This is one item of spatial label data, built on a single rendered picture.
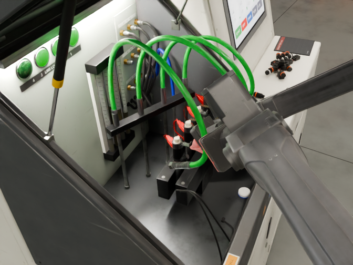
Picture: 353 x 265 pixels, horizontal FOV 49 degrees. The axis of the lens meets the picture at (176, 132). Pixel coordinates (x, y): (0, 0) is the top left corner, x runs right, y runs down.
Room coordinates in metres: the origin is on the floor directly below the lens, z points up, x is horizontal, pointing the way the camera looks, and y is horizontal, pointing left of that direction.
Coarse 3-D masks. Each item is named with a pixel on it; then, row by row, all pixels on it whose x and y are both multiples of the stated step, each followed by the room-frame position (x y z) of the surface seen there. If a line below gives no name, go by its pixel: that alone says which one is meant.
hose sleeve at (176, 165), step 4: (172, 164) 0.72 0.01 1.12; (176, 164) 0.71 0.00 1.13; (180, 164) 0.70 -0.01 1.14; (184, 164) 0.69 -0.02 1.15; (188, 164) 0.68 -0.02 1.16; (176, 168) 0.71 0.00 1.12; (180, 168) 0.70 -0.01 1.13; (184, 168) 0.68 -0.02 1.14; (188, 168) 0.67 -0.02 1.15; (192, 168) 0.67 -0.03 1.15
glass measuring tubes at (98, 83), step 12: (108, 48) 1.05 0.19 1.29; (120, 48) 1.06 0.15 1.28; (96, 60) 0.98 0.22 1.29; (108, 60) 1.00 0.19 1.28; (96, 72) 0.95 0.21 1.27; (120, 72) 1.06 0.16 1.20; (96, 84) 0.97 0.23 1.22; (120, 84) 1.06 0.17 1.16; (96, 96) 0.97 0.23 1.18; (108, 96) 0.99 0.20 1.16; (120, 96) 1.06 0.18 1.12; (96, 108) 0.96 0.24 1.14; (108, 108) 1.00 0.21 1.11; (120, 108) 1.03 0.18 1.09; (96, 120) 0.97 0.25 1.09; (108, 120) 0.97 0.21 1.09; (132, 132) 1.07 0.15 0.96; (108, 144) 0.97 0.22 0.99; (108, 156) 0.96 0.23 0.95
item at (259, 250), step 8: (272, 200) 0.91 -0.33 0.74; (272, 208) 0.95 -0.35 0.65; (272, 216) 0.99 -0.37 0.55; (264, 224) 0.82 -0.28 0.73; (264, 232) 0.85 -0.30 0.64; (256, 240) 0.72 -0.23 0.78; (264, 240) 0.89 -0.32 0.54; (256, 248) 0.74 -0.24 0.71; (264, 248) 0.92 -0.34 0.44; (256, 256) 0.76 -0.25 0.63; (264, 256) 0.97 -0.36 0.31; (248, 264) 0.64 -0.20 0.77; (256, 264) 0.79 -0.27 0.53
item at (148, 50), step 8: (120, 40) 0.85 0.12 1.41; (128, 40) 0.82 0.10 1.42; (136, 40) 0.81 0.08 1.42; (112, 48) 0.88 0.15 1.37; (144, 48) 0.78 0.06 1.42; (112, 56) 0.89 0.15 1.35; (152, 56) 0.76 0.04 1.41; (160, 56) 0.75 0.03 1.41; (112, 64) 0.90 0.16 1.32; (160, 64) 0.74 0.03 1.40; (112, 72) 0.91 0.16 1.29; (168, 72) 0.72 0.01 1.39; (112, 80) 0.91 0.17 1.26; (176, 80) 0.70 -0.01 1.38; (112, 88) 0.92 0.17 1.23; (184, 88) 0.69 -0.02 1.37; (112, 96) 0.92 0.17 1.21; (184, 96) 0.68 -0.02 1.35; (112, 104) 0.92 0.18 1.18; (192, 104) 0.67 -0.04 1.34; (112, 112) 0.92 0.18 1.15; (192, 112) 0.66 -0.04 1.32; (200, 120) 0.65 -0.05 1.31; (200, 128) 0.64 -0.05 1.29; (200, 160) 0.64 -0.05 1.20
